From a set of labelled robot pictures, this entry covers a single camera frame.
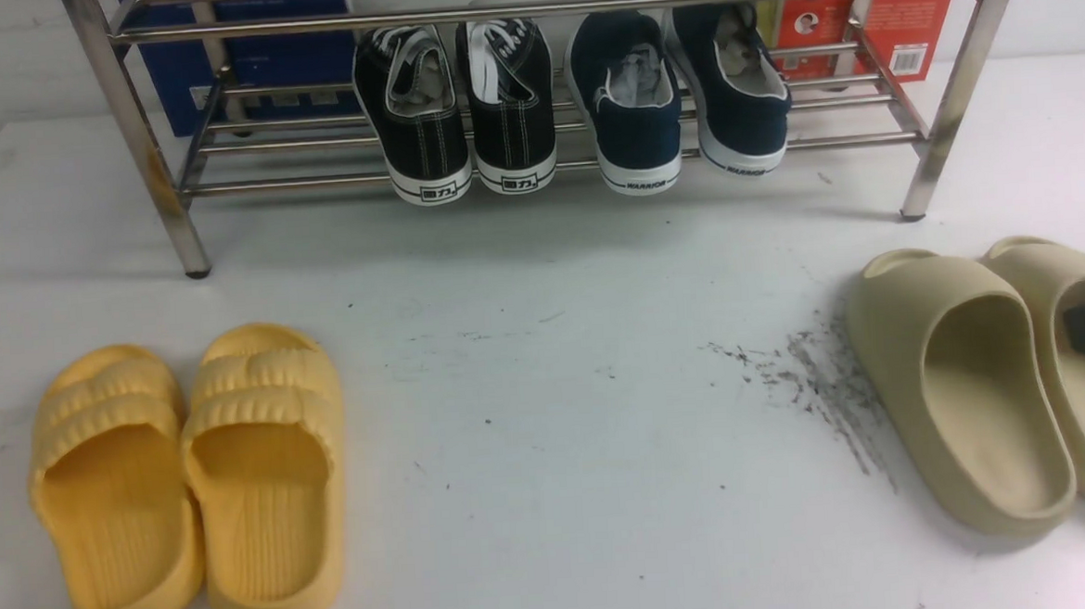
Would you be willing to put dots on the navy slip-on shoe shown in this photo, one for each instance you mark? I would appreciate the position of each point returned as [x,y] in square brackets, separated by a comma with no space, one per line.
[628,96]
[742,100]

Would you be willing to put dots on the stainless steel shoe rack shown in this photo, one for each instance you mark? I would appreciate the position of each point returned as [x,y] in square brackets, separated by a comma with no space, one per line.
[843,94]

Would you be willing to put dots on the right beige foam slide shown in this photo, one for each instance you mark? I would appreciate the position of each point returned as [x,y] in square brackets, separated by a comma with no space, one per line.
[1050,278]

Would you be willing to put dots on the beige foam slide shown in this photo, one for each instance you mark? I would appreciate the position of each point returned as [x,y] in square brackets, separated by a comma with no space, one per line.
[948,346]
[1050,278]

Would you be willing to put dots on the left beige foam slide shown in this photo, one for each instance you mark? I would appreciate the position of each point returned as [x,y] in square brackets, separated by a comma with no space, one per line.
[948,346]

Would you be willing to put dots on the red cardboard box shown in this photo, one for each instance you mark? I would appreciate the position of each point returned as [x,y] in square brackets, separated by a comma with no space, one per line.
[904,33]

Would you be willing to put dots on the right black canvas sneaker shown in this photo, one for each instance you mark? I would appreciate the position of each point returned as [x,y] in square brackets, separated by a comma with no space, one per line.
[507,69]

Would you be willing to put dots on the black canvas sneaker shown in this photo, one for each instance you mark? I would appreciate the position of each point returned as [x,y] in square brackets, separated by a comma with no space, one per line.
[404,85]
[507,69]

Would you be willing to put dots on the left black canvas sneaker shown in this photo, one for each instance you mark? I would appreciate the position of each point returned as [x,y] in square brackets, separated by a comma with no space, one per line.
[404,85]

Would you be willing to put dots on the right yellow rubber slipper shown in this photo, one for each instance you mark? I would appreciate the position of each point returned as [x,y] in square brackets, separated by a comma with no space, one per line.
[264,454]

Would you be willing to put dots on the yellow rubber slipper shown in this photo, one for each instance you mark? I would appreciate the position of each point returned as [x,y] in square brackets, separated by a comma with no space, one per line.
[106,482]
[264,454]

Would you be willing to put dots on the blue cardboard box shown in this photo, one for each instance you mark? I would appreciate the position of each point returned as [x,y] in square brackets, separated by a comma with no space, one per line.
[181,73]

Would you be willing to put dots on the left yellow rubber slipper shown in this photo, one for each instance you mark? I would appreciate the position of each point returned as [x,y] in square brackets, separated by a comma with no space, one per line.
[106,482]

